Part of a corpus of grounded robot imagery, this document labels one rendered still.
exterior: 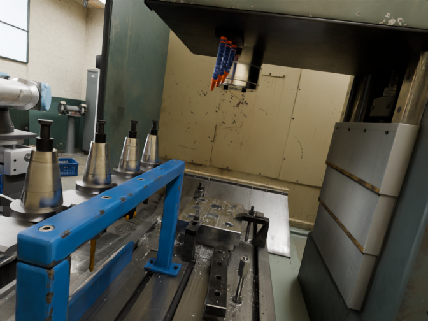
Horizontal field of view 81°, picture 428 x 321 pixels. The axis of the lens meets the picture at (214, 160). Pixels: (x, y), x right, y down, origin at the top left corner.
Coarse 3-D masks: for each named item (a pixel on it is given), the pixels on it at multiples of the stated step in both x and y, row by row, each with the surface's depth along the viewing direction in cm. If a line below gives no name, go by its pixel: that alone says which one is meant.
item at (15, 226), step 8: (0, 216) 28; (0, 224) 26; (8, 224) 27; (16, 224) 27; (24, 224) 27; (32, 224) 27; (0, 232) 25; (8, 232) 25; (16, 232) 25; (0, 240) 24; (8, 240) 24; (16, 240) 24; (0, 248) 23; (8, 248) 23; (16, 248) 24
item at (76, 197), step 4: (64, 192) 37; (68, 192) 38; (72, 192) 38; (76, 192) 38; (80, 192) 38; (84, 192) 38; (68, 196) 36; (72, 196) 36; (76, 196) 37; (80, 196) 37; (84, 196) 37; (88, 196) 37; (92, 196) 38; (72, 200) 35; (76, 200) 35; (80, 200) 36; (84, 200) 36; (72, 204) 34
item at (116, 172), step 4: (116, 168) 53; (140, 168) 54; (116, 172) 50; (120, 172) 49; (124, 172) 50; (128, 172) 50; (132, 172) 51; (136, 172) 51; (140, 172) 51; (144, 172) 53; (120, 176) 49; (124, 176) 49; (128, 176) 50; (132, 176) 50
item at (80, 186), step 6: (78, 180) 41; (114, 180) 44; (78, 186) 39; (84, 186) 39; (90, 186) 39; (96, 186) 39; (102, 186) 40; (108, 186) 40; (114, 186) 42; (90, 192) 39; (96, 192) 39; (102, 192) 39
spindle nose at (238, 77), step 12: (240, 48) 77; (252, 48) 77; (216, 60) 84; (240, 60) 78; (252, 60) 78; (240, 72) 78; (252, 72) 79; (228, 84) 80; (240, 84) 79; (252, 84) 81
